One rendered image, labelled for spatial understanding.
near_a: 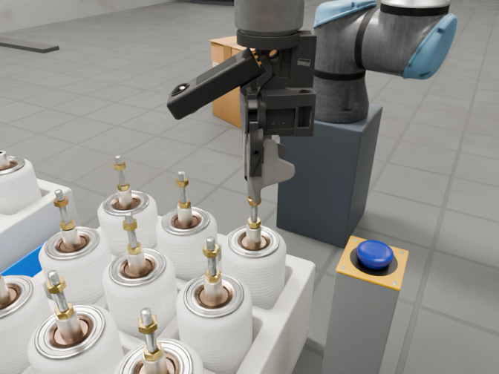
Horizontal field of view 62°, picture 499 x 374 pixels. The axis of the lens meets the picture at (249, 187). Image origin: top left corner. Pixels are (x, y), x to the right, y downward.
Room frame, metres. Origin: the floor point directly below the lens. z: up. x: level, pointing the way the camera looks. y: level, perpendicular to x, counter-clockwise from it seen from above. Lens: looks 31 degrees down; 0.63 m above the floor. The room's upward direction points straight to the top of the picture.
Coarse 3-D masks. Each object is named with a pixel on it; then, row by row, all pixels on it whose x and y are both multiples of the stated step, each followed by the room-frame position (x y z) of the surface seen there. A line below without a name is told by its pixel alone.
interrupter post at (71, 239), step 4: (72, 228) 0.47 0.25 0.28; (76, 228) 0.48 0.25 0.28; (64, 232) 0.46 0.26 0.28; (68, 232) 0.46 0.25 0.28; (72, 232) 0.47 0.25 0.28; (76, 232) 0.47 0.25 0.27; (64, 236) 0.46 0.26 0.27; (68, 236) 0.46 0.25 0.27; (72, 236) 0.47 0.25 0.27; (76, 236) 0.47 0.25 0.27; (64, 240) 0.47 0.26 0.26; (68, 240) 0.46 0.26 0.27; (72, 240) 0.46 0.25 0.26; (76, 240) 0.47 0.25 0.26; (80, 240) 0.48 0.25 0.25; (68, 244) 0.46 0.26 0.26; (72, 244) 0.46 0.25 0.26; (76, 244) 0.47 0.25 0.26; (68, 248) 0.46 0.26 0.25; (72, 248) 0.46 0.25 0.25
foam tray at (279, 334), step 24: (288, 264) 0.51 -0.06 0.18; (312, 264) 0.51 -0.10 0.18; (288, 288) 0.46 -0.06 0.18; (312, 288) 0.51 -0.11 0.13; (264, 312) 0.41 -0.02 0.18; (288, 312) 0.41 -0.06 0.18; (120, 336) 0.37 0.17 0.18; (168, 336) 0.37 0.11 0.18; (264, 336) 0.37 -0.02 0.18; (288, 336) 0.41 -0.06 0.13; (264, 360) 0.33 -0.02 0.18; (288, 360) 0.41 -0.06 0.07
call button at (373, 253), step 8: (368, 240) 0.38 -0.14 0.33; (376, 240) 0.38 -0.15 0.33; (360, 248) 0.37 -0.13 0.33; (368, 248) 0.37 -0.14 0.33; (376, 248) 0.37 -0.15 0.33; (384, 248) 0.37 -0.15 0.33; (360, 256) 0.36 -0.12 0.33; (368, 256) 0.35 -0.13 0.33; (376, 256) 0.35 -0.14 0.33; (384, 256) 0.35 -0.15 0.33; (392, 256) 0.36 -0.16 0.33; (368, 264) 0.35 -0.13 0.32; (376, 264) 0.35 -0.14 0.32; (384, 264) 0.35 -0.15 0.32
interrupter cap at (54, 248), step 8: (80, 232) 0.50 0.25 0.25; (88, 232) 0.50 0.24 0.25; (96, 232) 0.50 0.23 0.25; (48, 240) 0.48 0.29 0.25; (56, 240) 0.48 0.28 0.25; (88, 240) 0.48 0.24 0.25; (96, 240) 0.48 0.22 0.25; (48, 248) 0.46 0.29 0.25; (56, 248) 0.46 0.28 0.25; (64, 248) 0.46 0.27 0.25; (80, 248) 0.46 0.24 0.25; (88, 248) 0.46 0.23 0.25; (48, 256) 0.44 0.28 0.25; (56, 256) 0.44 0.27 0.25; (64, 256) 0.44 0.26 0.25; (72, 256) 0.44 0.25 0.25; (80, 256) 0.44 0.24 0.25
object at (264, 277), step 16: (224, 240) 0.49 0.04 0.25; (224, 256) 0.46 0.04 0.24; (272, 256) 0.45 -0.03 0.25; (224, 272) 0.46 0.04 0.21; (240, 272) 0.44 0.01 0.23; (256, 272) 0.43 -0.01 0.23; (272, 272) 0.44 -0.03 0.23; (256, 288) 0.43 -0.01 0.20; (272, 288) 0.44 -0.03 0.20; (256, 304) 0.43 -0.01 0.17; (272, 304) 0.44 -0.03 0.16
